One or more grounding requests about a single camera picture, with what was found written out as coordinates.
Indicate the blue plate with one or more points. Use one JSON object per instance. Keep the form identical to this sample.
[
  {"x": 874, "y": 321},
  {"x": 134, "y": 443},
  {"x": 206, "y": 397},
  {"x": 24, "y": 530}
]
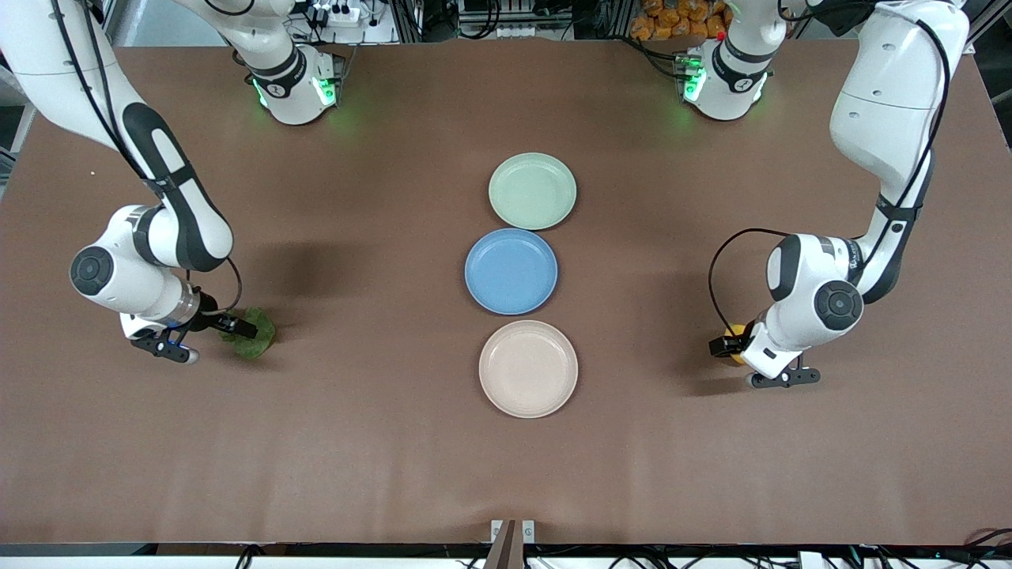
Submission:
[{"x": 511, "y": 271}]

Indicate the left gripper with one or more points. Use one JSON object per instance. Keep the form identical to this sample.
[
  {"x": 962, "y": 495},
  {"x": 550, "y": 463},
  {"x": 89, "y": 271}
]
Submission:
[{"x": 724, "y": 346}]

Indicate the brown camera post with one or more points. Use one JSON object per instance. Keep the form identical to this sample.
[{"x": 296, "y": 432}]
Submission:
[{"x": 506, "y": 553}]

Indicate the white plug box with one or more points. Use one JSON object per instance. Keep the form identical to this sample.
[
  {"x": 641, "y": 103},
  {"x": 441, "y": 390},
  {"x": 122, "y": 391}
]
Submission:
[{"x": 810, "y": 561}]

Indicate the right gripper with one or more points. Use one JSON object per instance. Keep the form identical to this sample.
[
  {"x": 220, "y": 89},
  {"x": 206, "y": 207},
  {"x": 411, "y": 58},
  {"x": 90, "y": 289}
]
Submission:
[{"x": 209, "y": 307}]

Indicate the green lettuce leaf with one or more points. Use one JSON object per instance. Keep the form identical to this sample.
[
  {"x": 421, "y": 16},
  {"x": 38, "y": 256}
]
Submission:
[{"x": 262, "y": 344}]

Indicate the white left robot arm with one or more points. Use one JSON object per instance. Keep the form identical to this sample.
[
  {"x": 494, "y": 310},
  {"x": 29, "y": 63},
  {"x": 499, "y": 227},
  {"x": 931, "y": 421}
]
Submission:
[{"x": 893, "y": 87}]

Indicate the orange snack bags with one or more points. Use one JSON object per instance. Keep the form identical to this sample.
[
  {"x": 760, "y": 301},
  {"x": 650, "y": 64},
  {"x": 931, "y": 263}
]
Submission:
[{"x": 664, "y": 20}]

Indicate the silver table bracket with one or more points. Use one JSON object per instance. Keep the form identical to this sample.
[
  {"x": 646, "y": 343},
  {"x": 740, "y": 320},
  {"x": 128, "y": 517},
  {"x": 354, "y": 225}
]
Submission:
[
  {"x": 496, "y": 531},
  {"x": 528, "y": 531}
]

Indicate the beige plate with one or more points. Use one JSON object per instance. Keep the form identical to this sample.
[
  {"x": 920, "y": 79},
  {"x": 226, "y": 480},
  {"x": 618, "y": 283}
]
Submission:
[{"x": 528, "y": 369}]

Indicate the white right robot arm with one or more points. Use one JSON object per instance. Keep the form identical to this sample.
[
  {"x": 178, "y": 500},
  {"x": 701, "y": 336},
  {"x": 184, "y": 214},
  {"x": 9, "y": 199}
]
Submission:
[{"x": 182, "y": 213}]

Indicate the white power strip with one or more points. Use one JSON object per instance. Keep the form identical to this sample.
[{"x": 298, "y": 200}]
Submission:
[{"x": 340, "y": 13}]

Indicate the light green plate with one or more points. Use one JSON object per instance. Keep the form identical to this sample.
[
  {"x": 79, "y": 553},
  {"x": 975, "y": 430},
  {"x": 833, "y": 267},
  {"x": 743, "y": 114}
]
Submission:
[{"x": 532, "y": 191}]

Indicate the yellow lemon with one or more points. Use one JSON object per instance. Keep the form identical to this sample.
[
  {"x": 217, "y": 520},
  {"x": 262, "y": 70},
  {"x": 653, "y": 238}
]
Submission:
[{"x": 737, "y": 329}]

